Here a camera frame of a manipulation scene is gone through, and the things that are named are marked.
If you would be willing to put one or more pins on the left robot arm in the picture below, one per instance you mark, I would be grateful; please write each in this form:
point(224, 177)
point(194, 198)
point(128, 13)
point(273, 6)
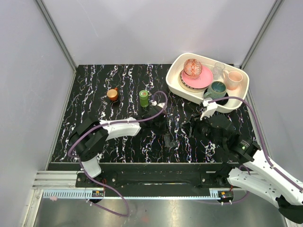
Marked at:
point(88, 139)

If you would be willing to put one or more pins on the cream striped plate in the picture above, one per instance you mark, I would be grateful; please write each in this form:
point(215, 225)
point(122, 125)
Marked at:
point(187, 87)

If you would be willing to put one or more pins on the small orange cup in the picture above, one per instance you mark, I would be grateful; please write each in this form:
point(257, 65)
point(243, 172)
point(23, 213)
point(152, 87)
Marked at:
point(112, 94)

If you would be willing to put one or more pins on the clear glass cup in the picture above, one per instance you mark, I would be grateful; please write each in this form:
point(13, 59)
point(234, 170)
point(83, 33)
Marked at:
point(218, 71)

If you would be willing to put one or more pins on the pink plate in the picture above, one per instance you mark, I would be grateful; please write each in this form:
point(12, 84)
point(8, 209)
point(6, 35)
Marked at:
point(204, 79)

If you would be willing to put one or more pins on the green pill bottle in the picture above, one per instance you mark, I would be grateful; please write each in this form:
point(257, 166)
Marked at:
point(144, 98)

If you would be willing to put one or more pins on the pink mug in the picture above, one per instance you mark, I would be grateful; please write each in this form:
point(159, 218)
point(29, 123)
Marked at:
point(232, 79)

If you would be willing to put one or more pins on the white rectangular tub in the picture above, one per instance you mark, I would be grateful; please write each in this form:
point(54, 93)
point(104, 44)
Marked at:
point(177, 67)

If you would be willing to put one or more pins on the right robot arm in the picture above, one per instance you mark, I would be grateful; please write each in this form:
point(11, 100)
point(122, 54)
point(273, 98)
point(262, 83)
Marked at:
point(273, 184)

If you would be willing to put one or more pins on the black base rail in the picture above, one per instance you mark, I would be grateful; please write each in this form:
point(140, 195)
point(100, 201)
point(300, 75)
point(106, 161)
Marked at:
point(197, 175)

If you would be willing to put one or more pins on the black saucer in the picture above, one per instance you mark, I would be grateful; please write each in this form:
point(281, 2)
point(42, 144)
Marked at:
point(221, 101)

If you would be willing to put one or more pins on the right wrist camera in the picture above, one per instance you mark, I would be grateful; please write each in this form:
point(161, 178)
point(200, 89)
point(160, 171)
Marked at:
point(209, 108)

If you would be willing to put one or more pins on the patterned red bowl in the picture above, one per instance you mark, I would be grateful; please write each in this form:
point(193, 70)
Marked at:
point(192, 68)

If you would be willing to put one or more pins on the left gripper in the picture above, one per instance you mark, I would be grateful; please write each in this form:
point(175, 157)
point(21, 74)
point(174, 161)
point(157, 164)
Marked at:
point(164, 121)

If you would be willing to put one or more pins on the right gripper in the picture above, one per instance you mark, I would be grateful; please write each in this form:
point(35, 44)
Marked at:
point(195, 123)

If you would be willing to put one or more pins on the teal ceramic mug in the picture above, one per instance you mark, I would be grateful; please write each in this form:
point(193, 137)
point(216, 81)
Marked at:
point(216, 90)

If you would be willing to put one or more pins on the clear weekly pill organizer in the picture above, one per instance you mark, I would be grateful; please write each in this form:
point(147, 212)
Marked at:
point(168, 142)

